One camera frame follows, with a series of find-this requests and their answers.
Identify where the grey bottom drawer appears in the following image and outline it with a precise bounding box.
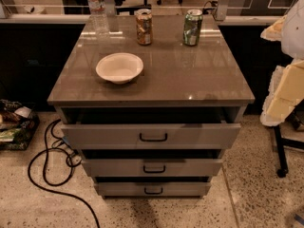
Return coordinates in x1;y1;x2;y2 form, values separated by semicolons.
94;182;211;197

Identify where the grey drawer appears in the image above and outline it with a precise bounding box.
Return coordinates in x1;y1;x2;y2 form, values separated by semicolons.
83;159;222;177
62;123;240;149
94;182;211;197

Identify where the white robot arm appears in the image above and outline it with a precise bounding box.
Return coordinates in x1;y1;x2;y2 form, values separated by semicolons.
260;0;304;126

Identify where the grey top drawer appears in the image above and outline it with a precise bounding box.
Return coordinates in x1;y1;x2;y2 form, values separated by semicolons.
62;123;240;149

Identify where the grey drawer cabinet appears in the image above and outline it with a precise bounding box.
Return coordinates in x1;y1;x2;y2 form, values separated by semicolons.
47;15;254;185

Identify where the grey middle drawer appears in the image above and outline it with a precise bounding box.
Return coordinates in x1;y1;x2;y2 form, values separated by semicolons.
83;159;222;177

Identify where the black stand leg with caster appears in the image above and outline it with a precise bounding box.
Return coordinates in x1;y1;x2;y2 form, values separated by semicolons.
273;111;304;178

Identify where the green soda can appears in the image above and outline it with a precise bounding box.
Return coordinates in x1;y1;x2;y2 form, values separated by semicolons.
183;9;202;46

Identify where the orange soda can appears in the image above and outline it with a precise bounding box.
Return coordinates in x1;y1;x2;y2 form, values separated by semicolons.
136;9;153;46

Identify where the white paper bowl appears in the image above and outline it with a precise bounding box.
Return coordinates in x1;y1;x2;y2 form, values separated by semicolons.
96;53;143;85

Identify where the clear plastic water bottle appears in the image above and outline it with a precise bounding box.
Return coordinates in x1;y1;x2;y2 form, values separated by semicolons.
87;0;108;35

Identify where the box of snack bags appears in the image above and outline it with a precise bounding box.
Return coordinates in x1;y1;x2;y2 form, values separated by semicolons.
0;99;40;151

